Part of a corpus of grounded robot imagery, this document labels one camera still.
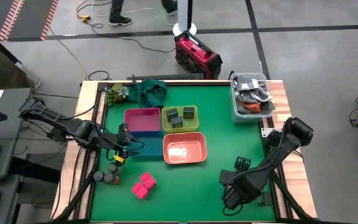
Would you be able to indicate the clear plastic storage container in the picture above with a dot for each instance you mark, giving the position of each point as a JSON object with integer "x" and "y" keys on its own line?
{"x": 233, "y": 119}

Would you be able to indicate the black orange striped floor mat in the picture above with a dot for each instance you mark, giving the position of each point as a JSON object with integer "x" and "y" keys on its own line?
{"x": 30, "y": 18}

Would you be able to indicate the red spice tin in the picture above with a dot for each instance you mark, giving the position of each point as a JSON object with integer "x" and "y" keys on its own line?
{"x": 148, "y": 180}

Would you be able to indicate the orange cloth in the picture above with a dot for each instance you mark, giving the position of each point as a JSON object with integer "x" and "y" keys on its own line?
{"x": 253, "y": 107}

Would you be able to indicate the pink plastic bin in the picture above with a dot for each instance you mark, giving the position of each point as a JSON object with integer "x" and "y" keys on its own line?
{"x": 141, "y": 119}

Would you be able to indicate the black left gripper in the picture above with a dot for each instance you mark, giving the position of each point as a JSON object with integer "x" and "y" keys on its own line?
{"x": 121, "y": 140}

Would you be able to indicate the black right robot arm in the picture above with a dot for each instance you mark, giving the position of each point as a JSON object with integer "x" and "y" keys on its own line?
{"x": 298, "y": 130}

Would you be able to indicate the dark green cloth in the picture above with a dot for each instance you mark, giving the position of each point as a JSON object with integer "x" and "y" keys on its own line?
{"x": 149, "y": 93}

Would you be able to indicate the orange plastic bin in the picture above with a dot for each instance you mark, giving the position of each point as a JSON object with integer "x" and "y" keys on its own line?
{"x": 194, "y": 146}

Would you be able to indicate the small succulent plant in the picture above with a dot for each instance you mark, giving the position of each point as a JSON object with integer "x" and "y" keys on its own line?
{"x": 115, "y": 93}

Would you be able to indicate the blue plastic bin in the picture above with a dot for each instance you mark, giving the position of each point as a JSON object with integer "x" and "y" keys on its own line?
{"x": 151, "y": 146}

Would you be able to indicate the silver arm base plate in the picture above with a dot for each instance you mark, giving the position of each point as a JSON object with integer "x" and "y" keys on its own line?
{"x": 264, "y": 132}

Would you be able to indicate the person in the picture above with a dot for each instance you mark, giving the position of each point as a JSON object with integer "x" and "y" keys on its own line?
{"x": 117, "y": 12}
{"x": 2, "y": 71}

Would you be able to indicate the grey desk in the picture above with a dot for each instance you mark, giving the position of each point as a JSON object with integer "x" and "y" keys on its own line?
{"x": 14, "y": 130}

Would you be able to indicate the grey white checked cloth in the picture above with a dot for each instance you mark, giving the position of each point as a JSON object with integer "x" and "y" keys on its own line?
{"x": 247, "y": 84}

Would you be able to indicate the red and black toolbox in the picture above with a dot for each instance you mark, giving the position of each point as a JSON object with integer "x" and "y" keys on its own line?
{"x": 197, "y": 56}

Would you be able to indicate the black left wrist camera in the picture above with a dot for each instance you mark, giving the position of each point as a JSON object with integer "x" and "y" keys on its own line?
{"x": 123, "y": 127}

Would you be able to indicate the pink blocks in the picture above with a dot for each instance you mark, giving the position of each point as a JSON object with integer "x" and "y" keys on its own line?
{"x": 140, "y": 190}

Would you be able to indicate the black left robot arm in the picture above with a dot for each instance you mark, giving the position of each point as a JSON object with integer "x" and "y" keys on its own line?
{"x": 70, "y": 126}

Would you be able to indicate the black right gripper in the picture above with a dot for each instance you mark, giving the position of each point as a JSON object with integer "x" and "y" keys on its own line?
{"x": 228, "y": 178}

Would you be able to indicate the white tower fan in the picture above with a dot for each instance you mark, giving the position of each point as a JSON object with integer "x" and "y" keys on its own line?
{"x": 185, "y": 15}

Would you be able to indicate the yellow-green plastic bin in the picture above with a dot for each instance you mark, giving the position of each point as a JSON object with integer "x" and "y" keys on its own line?
{"x": 191, "y": 125}

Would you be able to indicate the dark grey cloth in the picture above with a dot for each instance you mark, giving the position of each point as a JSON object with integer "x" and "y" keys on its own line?
{"x": 242, "y": 107}

